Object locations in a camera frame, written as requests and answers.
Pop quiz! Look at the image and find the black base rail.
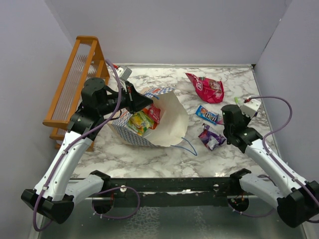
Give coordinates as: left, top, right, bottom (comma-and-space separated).
92, 170, 248, 208

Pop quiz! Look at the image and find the blue checkered paper bag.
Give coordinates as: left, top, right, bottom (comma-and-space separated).
107, 87, 189, 147

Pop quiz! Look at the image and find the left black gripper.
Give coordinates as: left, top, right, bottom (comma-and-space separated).
99, 81, 154, 116

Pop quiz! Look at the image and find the blue m&m's packet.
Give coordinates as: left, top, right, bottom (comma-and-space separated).
195, 105, 224, 125

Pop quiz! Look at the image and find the wooden dish rack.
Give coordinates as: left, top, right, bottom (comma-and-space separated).
43, 36, 110, 149

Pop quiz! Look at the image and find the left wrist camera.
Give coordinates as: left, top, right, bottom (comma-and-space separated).
113, 64, 132, 88

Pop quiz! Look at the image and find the red crisps bag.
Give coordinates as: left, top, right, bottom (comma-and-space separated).
186, 73, 224, 104

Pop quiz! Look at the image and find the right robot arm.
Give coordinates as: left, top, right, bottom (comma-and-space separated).
221, 101, 319, 228

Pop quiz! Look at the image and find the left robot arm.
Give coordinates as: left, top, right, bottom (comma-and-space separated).
21, 78, 153, 224

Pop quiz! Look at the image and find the red snack packet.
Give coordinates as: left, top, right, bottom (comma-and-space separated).
147, 104, 160, 124

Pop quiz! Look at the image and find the yellow green snack packet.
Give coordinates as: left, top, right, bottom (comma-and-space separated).
126, 111, 154, 136

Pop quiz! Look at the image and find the purple snack packet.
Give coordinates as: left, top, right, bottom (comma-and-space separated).
198, 123, 226, 151

